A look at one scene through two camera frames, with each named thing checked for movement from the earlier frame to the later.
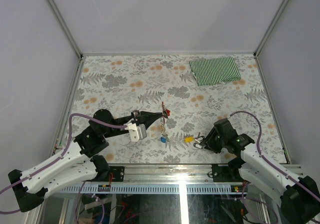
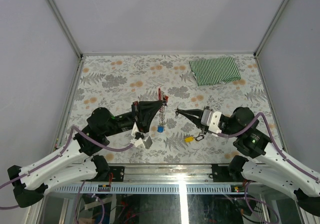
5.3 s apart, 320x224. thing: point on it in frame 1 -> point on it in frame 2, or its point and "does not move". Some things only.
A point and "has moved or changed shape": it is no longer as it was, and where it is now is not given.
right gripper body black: x=215 y=142 -> x=225 y=126
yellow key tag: x=190 y=139 does not move
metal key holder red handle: x=163 y=120 has moved or changed shape
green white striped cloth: x=214 y=70 does not move
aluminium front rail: x=178 y=174 does not move
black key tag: x=197 y=145 -> x=199 y=138
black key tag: x=201 y=136 -> x=178 y=111
